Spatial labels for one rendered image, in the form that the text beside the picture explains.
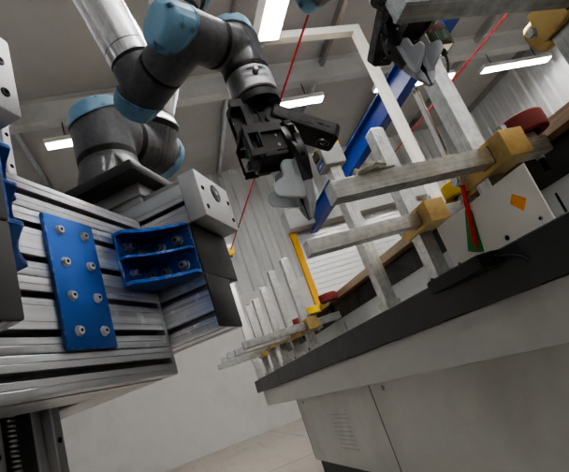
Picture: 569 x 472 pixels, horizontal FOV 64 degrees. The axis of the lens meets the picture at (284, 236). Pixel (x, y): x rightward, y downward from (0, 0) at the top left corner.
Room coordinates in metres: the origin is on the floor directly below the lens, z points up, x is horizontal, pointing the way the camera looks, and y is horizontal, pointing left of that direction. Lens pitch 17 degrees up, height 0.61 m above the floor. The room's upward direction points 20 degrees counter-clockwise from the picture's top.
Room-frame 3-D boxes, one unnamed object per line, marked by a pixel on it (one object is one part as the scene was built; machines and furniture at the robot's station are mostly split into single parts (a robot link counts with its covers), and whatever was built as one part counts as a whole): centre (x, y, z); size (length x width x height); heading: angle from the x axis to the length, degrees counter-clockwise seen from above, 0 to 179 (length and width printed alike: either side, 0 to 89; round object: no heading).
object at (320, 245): (0.96, -0.24, 0.84); 0.43 x 0.03 x 0.04; 110
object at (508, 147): (0.77, -0.39, 0.85); 0.13 x 0.06 x 0.05; 20
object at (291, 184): (0.61, -0.03, 0.86); 0.06 x 0.03 x 0.09; 110
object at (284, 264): (1.97, 0.04, 0.88); 0.03 x 0.03 x 0.48; 20
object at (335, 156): (1.27, -0.21, 1.18); 0.07 x 0.07 x 0.08; 20
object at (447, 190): (1.03, -0.42, 0.85); 0.08 x 0.08 x 0.11
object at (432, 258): (1.02, -0.30, 0.87); 0.03 x 0.03 x 0.48; 20
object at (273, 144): (0.62, -0.03, 0.97); 0.09 x 0.08 x 0.12; 110
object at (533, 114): (0.78, -0.48, 0.85); 0.08 x 0.08 x 0.11
